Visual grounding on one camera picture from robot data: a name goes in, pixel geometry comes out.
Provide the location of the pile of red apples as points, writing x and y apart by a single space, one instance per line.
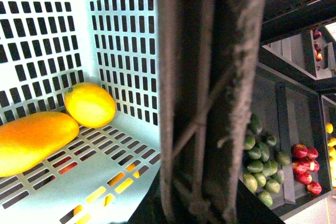
304 163

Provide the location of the yellow orange mango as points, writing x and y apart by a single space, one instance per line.
27 141

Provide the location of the black shelf frame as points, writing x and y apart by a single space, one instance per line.
294 96

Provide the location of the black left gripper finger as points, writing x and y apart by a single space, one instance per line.
207 62

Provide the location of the light blue plastic basket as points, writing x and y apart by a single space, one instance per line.
87 70

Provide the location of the pile of green limes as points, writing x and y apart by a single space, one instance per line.
263 167

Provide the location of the yellow lemons at edge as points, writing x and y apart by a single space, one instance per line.
330 143

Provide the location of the yellow lemon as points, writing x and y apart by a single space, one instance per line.
90 105

